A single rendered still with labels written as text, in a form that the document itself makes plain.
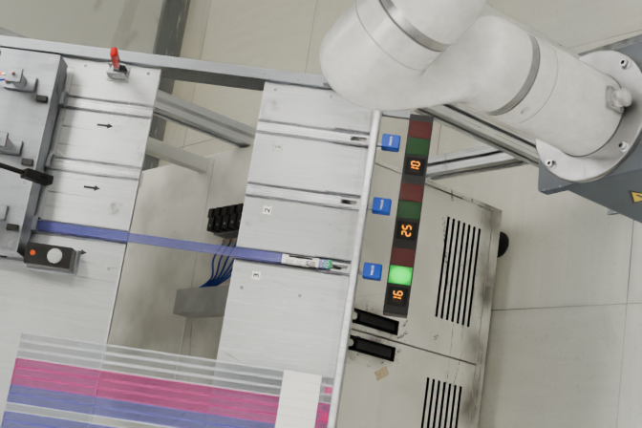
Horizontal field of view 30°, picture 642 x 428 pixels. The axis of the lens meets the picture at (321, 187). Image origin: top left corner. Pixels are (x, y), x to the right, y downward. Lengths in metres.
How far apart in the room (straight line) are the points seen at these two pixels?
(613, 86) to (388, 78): 0.36
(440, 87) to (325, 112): 0.55
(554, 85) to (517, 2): 1.41
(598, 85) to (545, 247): 1.06
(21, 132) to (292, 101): 0.45
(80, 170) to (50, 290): 0.21
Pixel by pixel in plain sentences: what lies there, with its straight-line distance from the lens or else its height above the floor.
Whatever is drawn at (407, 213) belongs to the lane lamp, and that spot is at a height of 0.66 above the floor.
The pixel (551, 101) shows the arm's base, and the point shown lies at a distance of 1.56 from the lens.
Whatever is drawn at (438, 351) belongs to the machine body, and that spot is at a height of 0.21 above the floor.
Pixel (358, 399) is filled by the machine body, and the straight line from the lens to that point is 2.34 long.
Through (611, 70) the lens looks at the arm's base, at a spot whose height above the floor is 0.71.
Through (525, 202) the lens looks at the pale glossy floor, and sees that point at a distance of 2.71.
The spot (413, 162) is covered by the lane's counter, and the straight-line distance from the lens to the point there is 1.99.
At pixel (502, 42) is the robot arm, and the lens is 1.50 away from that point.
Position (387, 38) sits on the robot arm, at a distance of 1.41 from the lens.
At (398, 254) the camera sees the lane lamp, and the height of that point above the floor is 0.66.
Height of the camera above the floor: 1.93
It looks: 36 degrees down
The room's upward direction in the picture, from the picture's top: 69 degrees counter-clockwise
